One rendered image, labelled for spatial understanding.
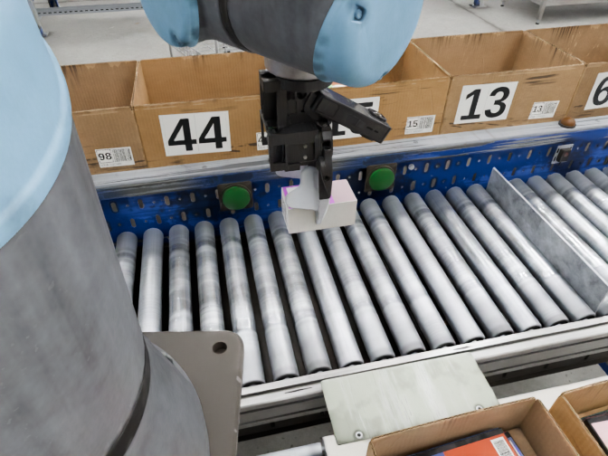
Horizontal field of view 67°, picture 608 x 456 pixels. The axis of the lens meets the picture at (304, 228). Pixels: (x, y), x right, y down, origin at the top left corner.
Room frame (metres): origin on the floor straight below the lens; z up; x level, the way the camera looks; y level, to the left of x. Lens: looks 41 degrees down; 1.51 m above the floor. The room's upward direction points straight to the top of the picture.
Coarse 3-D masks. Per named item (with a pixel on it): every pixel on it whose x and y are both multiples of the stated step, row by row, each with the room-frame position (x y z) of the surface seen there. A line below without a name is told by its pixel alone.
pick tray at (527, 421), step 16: (528, 400) 0.36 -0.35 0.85; (464, 416) 0.34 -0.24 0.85; (480, 416) 0.34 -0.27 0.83; (496, 416) 0.35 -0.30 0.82; (512, 416) 0.36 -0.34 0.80; (528, 416) 0.36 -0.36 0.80; (544, 416) 0.34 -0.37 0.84; (400, 432) 0.31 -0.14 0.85; (416, 432) 0.32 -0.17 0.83; (432, 432) 0.33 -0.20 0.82; (448, 432) 0.33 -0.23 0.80; (464, 432) 0.34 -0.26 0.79; (480, 432) 0.35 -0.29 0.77; (512, 432) 0.35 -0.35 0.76; (528, 432) 0.35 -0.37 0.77; (544, 432) 0.33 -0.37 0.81; (560, 432) 0.31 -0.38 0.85; (368, 448) 0.29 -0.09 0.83; (384, 448) 0.31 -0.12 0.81; (400, 448) 0.31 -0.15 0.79; (416, 448) 0.32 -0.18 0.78; (528, 448) 0.33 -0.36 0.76; (544, 448) 0.32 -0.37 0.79; (560, 448) 0.30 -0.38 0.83
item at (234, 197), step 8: (224, 192) 0.93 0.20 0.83; (232, 192) 0.92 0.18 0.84; (240, 192) 0.93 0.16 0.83; (248, 192) 0.94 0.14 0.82; (224, 200) 0.92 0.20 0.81; (232, 200) 0.92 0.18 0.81; (240, 200) 0.93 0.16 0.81; (248, 200) 0.93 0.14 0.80; (232, 208) 0.92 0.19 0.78; (240, 208) 0.93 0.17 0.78
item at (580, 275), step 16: (496, 176) 1.05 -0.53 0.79; (496, 192) 1.03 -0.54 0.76; (512, 192) 0.98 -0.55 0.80; (512, 208) 0.96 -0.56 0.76; (528, 208) 0.90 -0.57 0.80; (528, 224) 0.88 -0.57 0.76; (544, 224) 0.84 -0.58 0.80; (544, 240) 0.82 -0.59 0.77; (560, 240) 0.78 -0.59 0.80; (560, 256) 0.76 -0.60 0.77; (576, 256) 0.73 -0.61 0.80; (560, 272) 0.74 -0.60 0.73; (576, 272) 0.71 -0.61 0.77; (592, 272) 0.68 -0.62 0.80; (576, 288) 0.69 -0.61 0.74; (592, 288) 0.66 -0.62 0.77; (592, 304) 0.64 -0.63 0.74
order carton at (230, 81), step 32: (160, 64) 1.25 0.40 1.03; (192, 64) 1.27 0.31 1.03; (224, 64) 1.29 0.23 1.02; (256, 64) 1.31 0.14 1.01; (160, 96) 1.24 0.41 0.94; (192, 96) 1.26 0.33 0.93; (224, 96) 1.28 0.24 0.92; (256, 96) 1.02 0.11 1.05; (160, 128) 0.97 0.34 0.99; (256, 128) 1.02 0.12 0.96; (160, 160) 0.96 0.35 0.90; (192, 160) 0.98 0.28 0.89
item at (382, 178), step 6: (384, 168) 1.02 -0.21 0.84; (372, 174) 1.01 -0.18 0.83; (378, 174) 1.01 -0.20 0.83; (384, 174) 1.01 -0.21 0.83; (390, 174) 1.01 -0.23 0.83; (372, 180) 1.00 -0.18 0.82; (378, 180) 1.01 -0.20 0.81; (384, 180) 1.01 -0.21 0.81; (390, 180) 1.01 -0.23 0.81; (372, 186) 1.00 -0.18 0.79; (378, 186) 1.01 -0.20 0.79; (384, 186) 1.01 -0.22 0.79
